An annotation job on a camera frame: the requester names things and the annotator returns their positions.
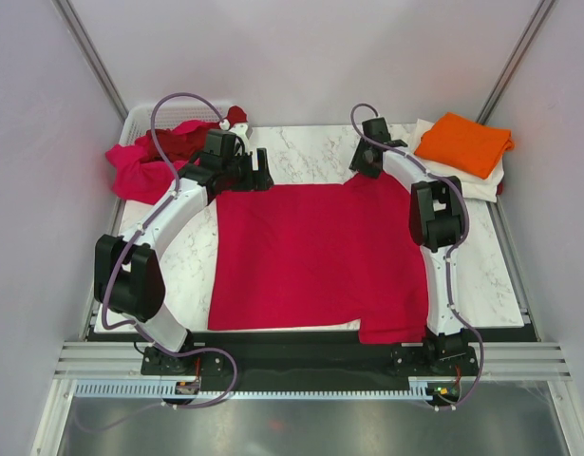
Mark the pink magenta t shirt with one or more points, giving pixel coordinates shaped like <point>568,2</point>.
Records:
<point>144,182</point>

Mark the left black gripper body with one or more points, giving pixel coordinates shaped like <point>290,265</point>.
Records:
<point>239,171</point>

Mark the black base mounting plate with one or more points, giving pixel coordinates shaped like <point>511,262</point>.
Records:
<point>205,356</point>

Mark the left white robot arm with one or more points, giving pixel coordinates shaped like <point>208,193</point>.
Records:
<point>128,281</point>

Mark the right wall aluminium rail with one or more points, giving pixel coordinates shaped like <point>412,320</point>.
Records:
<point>529,34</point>

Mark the left wall aluminium rail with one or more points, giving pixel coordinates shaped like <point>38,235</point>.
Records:
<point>85,44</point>

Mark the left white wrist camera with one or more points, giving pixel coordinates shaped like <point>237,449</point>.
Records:
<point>242,130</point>

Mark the wall aluminium rail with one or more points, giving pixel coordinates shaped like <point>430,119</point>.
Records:
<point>85,44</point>
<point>529,34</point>

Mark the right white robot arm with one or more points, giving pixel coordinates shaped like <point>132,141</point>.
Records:
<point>437,223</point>

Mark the white slotted cable duct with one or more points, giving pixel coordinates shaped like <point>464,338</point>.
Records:
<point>413,389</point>

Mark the dark red t shirt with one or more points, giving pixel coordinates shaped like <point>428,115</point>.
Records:
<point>179,144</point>

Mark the aluminium frame extrusion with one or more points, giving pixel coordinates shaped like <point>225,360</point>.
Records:
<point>502,361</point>

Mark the crimson red t shirt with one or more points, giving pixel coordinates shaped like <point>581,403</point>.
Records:
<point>315,255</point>

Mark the folded orange t shirt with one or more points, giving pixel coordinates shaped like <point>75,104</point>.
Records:
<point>473,148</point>

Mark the white plastic laundry basket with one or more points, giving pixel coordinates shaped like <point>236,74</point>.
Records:
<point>169,116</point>

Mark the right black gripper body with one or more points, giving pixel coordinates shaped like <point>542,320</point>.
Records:
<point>359,161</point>

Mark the folded white t shirt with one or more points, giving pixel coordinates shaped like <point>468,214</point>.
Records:
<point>473,187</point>

